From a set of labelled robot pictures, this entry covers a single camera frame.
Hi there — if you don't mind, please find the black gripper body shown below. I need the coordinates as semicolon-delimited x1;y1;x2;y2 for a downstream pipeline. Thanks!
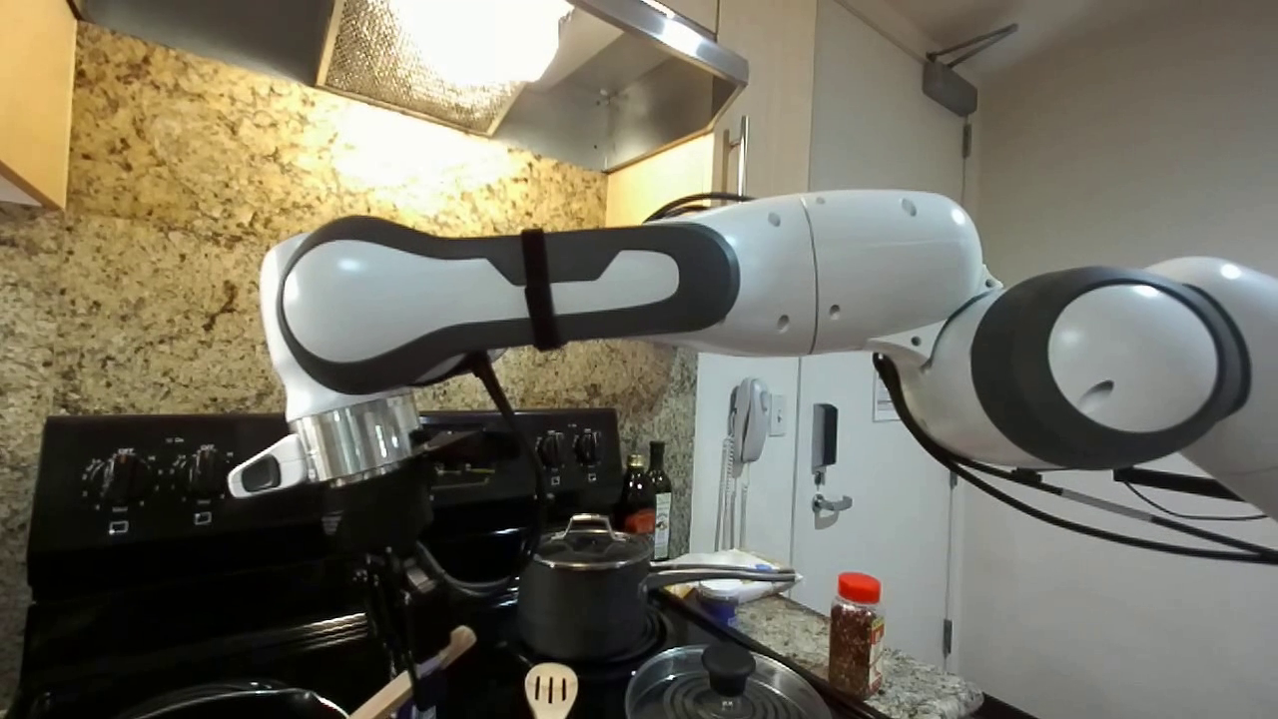
315;428;526;684

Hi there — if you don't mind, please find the wooden spoon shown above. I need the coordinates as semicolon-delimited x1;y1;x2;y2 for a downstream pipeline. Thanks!
347;625;476;719

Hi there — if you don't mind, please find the black pot with glass lid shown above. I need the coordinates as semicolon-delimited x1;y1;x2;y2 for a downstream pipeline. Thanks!
516;510;797;662

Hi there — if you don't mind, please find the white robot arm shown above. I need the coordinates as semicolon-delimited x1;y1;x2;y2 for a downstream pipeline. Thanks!
261;187;1278;516

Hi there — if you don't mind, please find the black electric stove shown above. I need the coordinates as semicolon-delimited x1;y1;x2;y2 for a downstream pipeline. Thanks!
9;405;885;719

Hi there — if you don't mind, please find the black back saucepan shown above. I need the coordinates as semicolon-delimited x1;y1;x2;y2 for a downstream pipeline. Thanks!
112;684;347;719

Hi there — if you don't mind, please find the slotted wooden spatula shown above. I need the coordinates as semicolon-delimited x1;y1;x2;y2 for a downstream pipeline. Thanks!
525;662;581;719

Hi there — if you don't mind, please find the dark glass bottle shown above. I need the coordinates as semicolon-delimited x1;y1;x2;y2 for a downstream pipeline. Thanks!
649;440;673;560

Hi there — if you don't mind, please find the black pan with glass lid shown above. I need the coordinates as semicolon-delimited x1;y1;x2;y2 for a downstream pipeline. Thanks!
625;642;837;719

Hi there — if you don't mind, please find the steel range hood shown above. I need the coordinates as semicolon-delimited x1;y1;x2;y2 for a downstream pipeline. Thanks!
71;0;753;172

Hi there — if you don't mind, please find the red lid spice jar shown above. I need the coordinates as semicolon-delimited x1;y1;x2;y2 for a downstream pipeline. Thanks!
826;570;885;698

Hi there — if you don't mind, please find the wooden upper cabinet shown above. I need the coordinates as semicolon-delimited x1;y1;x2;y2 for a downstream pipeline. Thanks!
0;0;76;208

